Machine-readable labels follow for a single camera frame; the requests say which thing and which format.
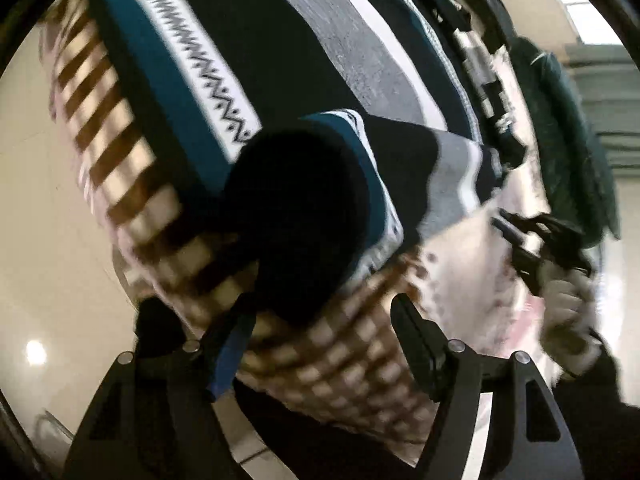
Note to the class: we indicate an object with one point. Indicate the person's right forearm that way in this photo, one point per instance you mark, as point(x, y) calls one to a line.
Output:
point(607, 420)

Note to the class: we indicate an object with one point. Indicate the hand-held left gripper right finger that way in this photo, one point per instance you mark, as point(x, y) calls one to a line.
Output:
point(416, 332)

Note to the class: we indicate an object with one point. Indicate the person's right hand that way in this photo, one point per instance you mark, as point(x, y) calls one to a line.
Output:
point(567, 320)

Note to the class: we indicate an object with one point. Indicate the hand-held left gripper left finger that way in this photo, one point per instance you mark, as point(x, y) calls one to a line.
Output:
point(229, 355)

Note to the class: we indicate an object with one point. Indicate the folded teal quilt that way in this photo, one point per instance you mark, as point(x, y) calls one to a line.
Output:
point(565, 160)

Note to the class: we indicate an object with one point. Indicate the floral bed sheet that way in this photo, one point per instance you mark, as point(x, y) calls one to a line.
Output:
point(350, 360)

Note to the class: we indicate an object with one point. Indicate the grey-green curtain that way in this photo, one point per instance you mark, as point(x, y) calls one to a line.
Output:
point(607, 105)

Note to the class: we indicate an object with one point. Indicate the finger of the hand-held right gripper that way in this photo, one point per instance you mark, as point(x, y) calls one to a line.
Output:
point(530, 267)
point(515, 227)

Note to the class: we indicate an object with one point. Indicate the striped knit sweater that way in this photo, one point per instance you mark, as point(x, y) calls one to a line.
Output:
point(320, 110)

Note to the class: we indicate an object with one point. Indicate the window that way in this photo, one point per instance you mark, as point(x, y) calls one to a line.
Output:
point(595, 22)

